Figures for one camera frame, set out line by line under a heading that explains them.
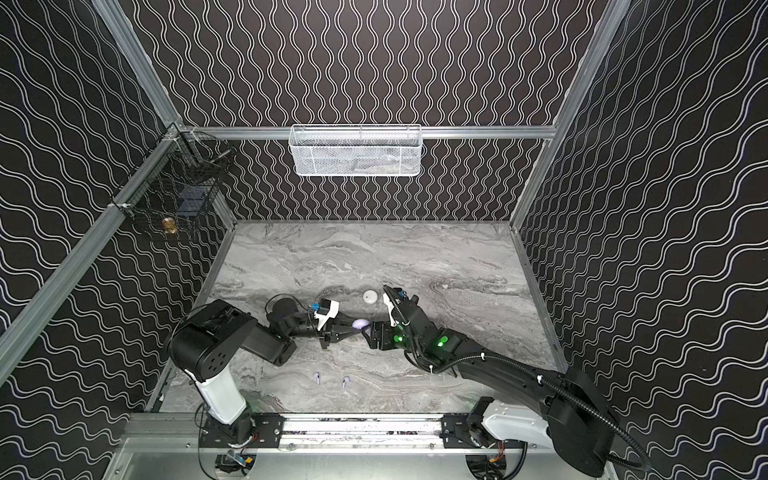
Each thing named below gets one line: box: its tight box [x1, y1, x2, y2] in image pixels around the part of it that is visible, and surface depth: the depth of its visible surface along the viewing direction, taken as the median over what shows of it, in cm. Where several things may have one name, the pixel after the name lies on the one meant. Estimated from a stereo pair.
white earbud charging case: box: [363, 290, 378, 304], surface depth 100 cm
